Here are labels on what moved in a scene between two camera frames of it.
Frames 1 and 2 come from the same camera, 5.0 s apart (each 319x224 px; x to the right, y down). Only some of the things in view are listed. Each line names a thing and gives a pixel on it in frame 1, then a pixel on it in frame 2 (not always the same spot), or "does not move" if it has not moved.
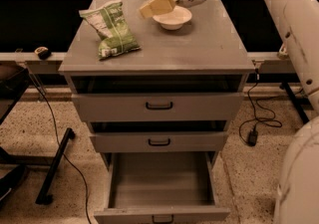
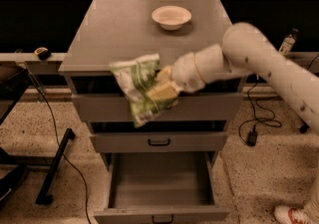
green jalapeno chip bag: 109,21 -> 134,79
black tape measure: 44,53 does not move
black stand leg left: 45,195 does not move
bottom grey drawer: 169,187 does not move
